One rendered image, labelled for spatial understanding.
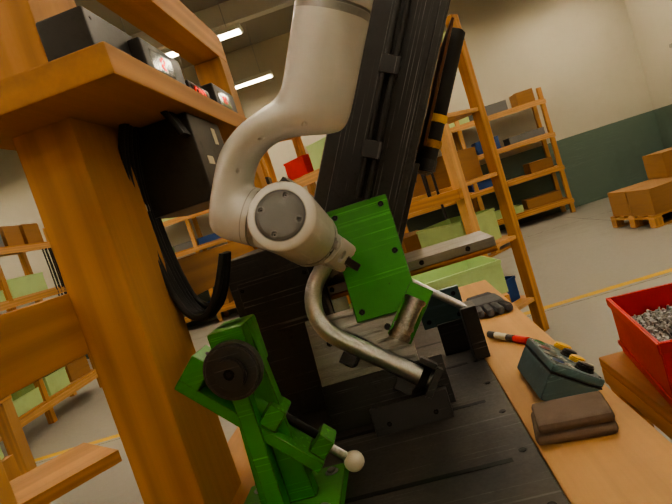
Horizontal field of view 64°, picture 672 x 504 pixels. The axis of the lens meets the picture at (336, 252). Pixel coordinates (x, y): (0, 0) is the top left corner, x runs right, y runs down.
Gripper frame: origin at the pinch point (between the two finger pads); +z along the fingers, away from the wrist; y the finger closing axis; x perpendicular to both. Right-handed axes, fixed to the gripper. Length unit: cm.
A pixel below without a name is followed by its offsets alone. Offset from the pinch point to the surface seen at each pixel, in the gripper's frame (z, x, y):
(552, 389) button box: -4.0, 2.3, -40.7
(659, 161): 588, -308, -163
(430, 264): 16.5, -8.2, -15.1
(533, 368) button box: 2.4, 0.7, -38.2
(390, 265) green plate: 4.2, -3.4, -9.7
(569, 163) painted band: 903, -385, -97
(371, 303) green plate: 4.2, 4.1, -9.9
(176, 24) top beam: 28, -35, 71
